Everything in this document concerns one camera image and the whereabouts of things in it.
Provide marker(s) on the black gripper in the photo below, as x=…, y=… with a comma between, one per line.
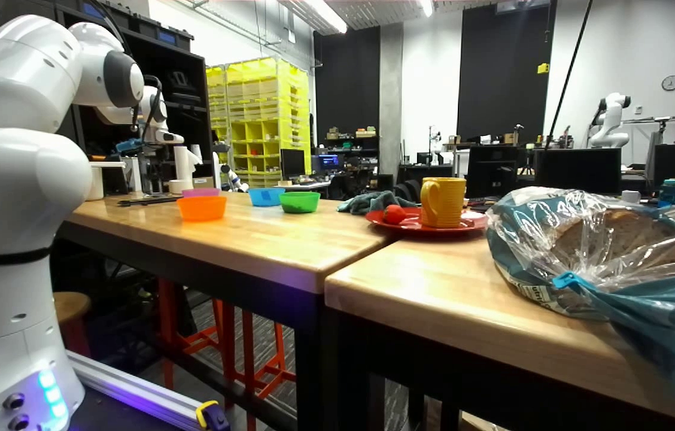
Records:
x=154, y=167

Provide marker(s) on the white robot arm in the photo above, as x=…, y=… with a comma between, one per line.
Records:
x=49, y=69

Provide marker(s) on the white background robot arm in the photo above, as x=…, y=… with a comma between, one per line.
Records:
x=607, y=125

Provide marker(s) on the pink plastic bowl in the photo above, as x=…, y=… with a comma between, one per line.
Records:
x=200, y=192

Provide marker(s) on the orange plastic bowl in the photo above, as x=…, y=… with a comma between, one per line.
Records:
x=201, y=210

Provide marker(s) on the small white ceramic cup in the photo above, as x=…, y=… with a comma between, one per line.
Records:
x=96, y=182

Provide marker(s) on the black shelving unit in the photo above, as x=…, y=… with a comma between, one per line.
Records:
x=163, y=55

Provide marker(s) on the blue plastic bowl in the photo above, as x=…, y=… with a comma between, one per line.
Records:
x=265, y=198

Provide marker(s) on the yellow storage bin rack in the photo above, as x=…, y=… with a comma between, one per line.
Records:
x=261, y=108

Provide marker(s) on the green plastic bowl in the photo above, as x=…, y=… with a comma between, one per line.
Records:
x=300, y=201

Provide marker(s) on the wooden stool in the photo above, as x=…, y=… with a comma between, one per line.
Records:
x=71, y=310

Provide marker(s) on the grey-green cloth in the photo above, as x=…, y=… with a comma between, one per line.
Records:
x=374, y=201

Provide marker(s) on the red tomato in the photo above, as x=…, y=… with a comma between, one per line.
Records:
x=393, y=215

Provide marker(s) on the yellow mug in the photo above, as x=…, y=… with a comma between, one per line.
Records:
x=442, y=201

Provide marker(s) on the red plate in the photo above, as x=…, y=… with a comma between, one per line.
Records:
x=410, y=221

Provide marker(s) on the blue wrist camera cover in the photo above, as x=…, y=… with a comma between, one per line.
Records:
x=128, y=148

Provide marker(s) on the wall clock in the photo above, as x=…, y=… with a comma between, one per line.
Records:
x=669, y=82

